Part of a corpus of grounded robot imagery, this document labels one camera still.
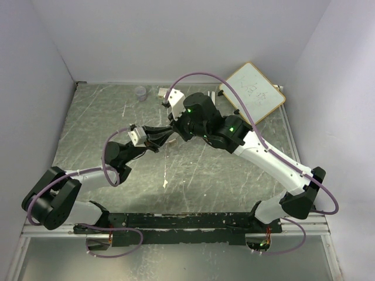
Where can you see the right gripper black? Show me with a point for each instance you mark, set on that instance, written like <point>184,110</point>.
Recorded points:
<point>176,124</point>

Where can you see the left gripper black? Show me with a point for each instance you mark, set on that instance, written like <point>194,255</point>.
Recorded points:
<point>157,134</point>

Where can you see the large silver keyring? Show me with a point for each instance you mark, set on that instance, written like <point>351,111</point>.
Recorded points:
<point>171,142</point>

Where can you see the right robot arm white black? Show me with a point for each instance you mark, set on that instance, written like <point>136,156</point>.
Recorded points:
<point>197,116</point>

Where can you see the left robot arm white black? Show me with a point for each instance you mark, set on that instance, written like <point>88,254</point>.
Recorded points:
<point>53,199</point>

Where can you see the white green cardboard box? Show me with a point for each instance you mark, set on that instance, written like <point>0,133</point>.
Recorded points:
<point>163,92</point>

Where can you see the clear plastic cup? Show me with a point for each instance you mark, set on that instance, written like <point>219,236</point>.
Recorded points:
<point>141,93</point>

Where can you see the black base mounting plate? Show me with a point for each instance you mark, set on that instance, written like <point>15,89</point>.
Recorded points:
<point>183,228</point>

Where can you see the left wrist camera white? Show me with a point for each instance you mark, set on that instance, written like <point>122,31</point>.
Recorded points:
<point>137,135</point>

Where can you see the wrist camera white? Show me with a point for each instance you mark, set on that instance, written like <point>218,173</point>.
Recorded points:
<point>137,135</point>
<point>175,103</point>

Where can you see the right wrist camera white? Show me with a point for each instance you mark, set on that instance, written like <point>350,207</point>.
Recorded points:
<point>175,103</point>

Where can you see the small whiteboard yellow frame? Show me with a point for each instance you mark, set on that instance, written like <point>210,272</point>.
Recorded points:
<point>256,91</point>

